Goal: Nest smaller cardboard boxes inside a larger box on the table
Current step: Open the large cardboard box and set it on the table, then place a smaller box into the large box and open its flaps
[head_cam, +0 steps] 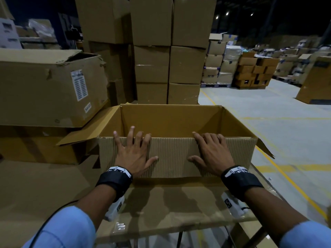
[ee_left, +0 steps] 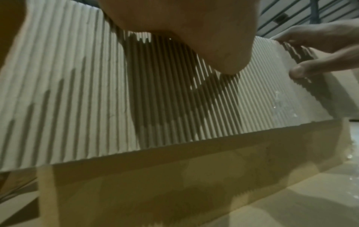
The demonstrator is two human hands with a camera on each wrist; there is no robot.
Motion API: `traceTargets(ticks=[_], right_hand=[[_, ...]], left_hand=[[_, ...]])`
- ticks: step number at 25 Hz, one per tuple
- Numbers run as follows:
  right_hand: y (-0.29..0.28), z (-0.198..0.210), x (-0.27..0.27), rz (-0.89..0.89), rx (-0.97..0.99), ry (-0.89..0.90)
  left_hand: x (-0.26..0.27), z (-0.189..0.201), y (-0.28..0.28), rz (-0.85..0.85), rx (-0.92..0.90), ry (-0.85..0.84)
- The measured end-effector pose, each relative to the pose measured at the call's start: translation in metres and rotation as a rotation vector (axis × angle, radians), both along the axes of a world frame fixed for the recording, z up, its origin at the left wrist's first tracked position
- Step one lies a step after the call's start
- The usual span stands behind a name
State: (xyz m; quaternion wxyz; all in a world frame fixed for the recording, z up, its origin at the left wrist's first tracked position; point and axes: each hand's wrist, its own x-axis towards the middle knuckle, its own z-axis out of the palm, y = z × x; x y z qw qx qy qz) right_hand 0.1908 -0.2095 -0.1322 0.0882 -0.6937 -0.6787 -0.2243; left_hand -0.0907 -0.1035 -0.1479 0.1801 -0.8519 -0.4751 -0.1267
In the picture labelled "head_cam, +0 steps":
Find dented white-labelled cardboard box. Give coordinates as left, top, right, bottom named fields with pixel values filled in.
left=0, top=48, right=109, bottom=128

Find white printed carton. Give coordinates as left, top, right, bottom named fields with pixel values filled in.
left=0, top=18, right=22, bottom=49

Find stack of orange-brown boxes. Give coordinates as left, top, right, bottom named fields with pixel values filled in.
left=234, top=51, right=280, bottom=90

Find blue pallet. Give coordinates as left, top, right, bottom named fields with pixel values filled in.
left=200, top=82, right=232, bottom=89

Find person's right forearm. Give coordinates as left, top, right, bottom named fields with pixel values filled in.
left=244, top=187, right=308, bottom=238

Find person's left forearm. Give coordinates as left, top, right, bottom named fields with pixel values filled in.
left=75, top=184, right=117, bottom=230

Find large cardboard box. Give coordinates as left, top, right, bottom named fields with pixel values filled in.
left=56, top=102, right=275, bottom=178

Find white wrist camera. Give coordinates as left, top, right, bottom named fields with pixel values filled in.
left=221, top=191, right=250, bottom=219
left=104, top=197, right=122, bottom=222

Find pile of assorted warehouse boxes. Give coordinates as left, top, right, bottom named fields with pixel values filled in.
left=254, top=36, right=331, bottom=84

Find stack of pale taped boxes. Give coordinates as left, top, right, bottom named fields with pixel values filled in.
left=201, top=33, right=242, bottom=85

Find person's right hand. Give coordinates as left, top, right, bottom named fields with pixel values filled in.
left=187, top=131, right=236, bottom=177

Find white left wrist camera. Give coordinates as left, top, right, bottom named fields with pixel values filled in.
left=104, top=197, right=122, bottom=222

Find stack of tall brown cartons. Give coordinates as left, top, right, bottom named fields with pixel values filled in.
left=74, top=0, right=217, bottom=105

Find tilted tan carton dark label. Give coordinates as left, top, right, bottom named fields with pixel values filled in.
left=295, top=56, right=331, bottom=105

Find light blue sleeve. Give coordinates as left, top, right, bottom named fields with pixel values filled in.
left=279, top=220, right=331, bottom=248
left=23, top=206, right=97, bottom=248

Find light blue left sleeve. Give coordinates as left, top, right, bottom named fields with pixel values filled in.
left=23, top=206, right=97, bottom=248

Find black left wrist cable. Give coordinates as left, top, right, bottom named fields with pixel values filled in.
left=33, top=200, right=79, bottom=248

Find person's left hand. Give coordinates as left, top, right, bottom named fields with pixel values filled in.
left=113, top=126, right=159, bottom=178

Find pile of wrapped shelf cartons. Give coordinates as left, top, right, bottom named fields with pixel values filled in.
left=15, top=19, right=62, bottom=51

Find tall brown shelf carton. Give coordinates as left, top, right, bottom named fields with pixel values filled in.
left=0, top=0, right=15, bottom=21

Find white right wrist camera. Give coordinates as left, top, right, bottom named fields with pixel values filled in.
left=221, top=191, right=250, bottom=219

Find light blue right sleeve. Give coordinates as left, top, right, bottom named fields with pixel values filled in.
left=279, top=220, right=331, bottom=248

